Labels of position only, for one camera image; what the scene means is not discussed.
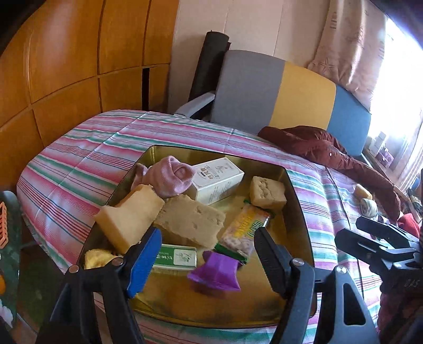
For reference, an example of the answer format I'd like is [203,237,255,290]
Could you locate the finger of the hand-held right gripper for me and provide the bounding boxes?
[334,228,417,265]
[356,216,423,249]

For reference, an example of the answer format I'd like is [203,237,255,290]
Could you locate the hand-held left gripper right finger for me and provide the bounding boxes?
[253,227,380,344]

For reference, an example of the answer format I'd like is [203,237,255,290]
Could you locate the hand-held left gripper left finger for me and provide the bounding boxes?
[35,227,163,344]

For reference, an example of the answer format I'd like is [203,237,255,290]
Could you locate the green and white box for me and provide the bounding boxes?
[152,244,198,275]

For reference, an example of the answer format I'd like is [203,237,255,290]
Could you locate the notched yellow sponge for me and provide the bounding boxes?
[93,184,165,254]

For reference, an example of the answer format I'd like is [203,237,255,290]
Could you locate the snack packet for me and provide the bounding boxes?
[213,198,272,265]

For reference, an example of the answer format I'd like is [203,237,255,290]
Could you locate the yellow cloth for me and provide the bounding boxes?
[83,249,121,269]

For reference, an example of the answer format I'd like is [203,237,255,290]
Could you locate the purple plastic cup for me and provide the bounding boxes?
[187,250,241,293]

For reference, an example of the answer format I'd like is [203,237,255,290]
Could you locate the gold metal tray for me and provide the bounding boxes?
[77,144,314,329]

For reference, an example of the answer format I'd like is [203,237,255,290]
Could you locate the large tan sponge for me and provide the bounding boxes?
[154,194,227,248]

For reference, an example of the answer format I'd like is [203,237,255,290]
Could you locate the small square tan sponge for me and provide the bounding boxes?
[249,176,287,211]

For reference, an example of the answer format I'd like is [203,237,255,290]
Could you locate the pink sock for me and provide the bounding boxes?
[130,155,195,199]

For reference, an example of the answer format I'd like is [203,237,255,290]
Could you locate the white carton box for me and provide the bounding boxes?
[190,158,245,205]

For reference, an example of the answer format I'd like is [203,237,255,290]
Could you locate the person's right forearm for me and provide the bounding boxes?
[377,291,423,344]

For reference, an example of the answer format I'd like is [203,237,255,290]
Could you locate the rolled patterned sock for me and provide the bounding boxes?
[360,198,378,217]

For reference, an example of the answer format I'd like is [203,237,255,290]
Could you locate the small rounded yellow sponge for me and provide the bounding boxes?
[354,184,373,201]

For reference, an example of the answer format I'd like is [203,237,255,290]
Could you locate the pale small boxes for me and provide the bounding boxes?
[368,132,397,169]

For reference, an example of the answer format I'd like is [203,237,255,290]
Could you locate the dark red jacket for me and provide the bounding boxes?
[258,126,402,222]

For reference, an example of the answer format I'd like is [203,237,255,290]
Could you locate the striped blanket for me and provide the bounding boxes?
[16,111,402,344]

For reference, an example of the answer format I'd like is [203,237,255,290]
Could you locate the orange plastic clip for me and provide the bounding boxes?
[0,202,9,248]

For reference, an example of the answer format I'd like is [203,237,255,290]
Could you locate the grey yellow blue chair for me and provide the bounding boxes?
[173,49,372,156]

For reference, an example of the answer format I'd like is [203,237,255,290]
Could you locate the pale patterned curtain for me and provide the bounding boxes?
[307,0,387,111]

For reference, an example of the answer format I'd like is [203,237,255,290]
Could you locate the wooden wardrobe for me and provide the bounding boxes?
[0,0,181,206]

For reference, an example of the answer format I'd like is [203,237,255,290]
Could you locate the black rolled mat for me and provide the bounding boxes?
[188,31,230,103]

